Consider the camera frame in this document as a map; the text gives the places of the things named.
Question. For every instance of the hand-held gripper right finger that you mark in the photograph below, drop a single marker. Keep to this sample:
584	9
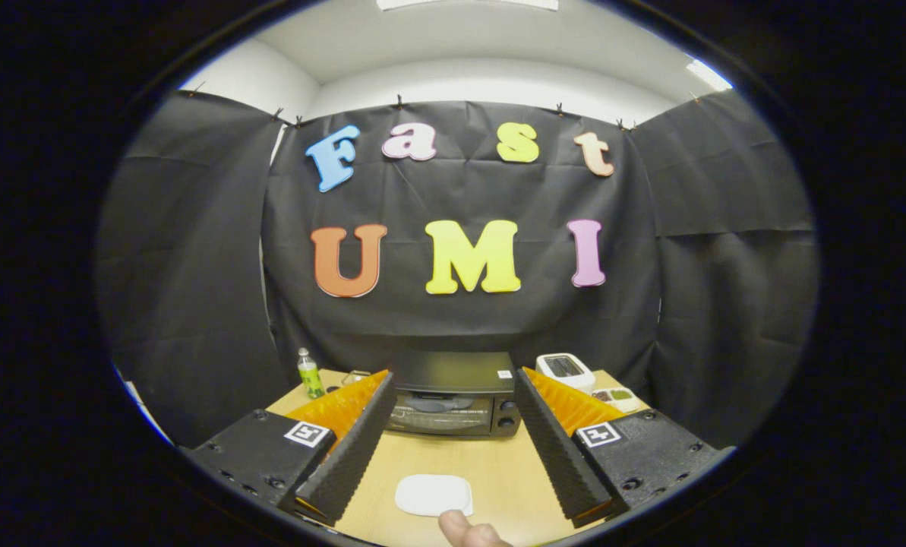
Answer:
551	448

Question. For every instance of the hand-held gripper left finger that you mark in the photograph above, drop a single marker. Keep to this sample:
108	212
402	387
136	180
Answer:
361	448

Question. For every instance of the black toaster oven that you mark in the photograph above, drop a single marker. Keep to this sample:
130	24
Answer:
452	372

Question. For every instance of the white pop-up toaster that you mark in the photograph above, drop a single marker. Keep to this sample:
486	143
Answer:
566	368

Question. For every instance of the white divided snack dish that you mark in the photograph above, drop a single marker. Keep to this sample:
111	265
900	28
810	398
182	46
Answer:
616	396

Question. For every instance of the green label drink bottle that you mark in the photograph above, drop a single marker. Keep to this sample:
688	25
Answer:
312	380

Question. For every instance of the white square plate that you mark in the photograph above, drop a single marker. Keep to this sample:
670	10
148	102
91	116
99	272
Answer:
434	495

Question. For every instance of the small ceiling light panel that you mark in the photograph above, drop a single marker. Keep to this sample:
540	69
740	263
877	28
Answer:
709	74

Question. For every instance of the long ceiling light panel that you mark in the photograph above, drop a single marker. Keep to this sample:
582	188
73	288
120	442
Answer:
468	4

